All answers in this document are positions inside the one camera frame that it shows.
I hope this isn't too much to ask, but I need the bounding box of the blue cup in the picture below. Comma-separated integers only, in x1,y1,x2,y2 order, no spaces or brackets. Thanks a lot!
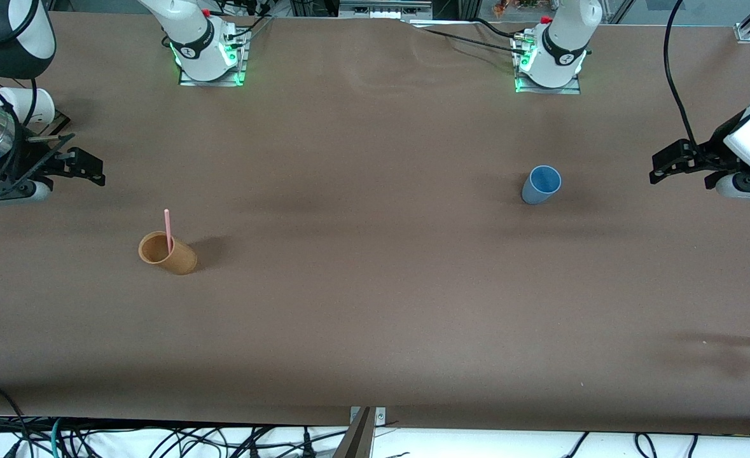
521,165,562,205

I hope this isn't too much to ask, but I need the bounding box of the black cup rack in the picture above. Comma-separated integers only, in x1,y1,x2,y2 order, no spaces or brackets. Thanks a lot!
24,109,71,139

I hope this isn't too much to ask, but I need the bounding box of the white cup with print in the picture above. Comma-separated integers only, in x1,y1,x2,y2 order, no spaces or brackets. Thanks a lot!
0,87,55,126

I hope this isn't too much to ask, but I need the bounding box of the brown wooden cup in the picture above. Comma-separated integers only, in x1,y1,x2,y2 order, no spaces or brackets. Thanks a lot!
138,231,198,275

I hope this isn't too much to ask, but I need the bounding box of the orange background object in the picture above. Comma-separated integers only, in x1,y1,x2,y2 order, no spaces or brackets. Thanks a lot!
492,0,542,17

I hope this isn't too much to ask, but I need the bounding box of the grey metal device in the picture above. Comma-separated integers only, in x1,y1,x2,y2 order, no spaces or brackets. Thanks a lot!
338,0,433,20

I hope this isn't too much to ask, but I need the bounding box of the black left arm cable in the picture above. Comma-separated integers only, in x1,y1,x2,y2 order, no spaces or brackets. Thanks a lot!
662,0,700,153

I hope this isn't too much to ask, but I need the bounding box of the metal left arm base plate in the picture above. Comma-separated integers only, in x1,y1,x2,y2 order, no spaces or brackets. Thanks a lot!
513,32,583,95

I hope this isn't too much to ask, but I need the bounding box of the black base cable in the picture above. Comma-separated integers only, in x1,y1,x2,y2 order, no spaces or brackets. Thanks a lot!
221,11,275,43

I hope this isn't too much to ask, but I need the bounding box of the black looped floor cable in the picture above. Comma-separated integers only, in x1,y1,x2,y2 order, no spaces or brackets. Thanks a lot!
0,383,35,458

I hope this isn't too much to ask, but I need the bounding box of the black table cable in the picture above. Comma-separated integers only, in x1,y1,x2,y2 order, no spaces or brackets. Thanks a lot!
406,18,531,57

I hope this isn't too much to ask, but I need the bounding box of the silver metal bracket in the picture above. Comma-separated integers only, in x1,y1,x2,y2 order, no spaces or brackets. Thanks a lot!
349,406,387,426

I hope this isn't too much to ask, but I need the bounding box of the dark metal post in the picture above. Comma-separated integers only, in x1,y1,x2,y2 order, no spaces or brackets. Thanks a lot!
333,407,375,458

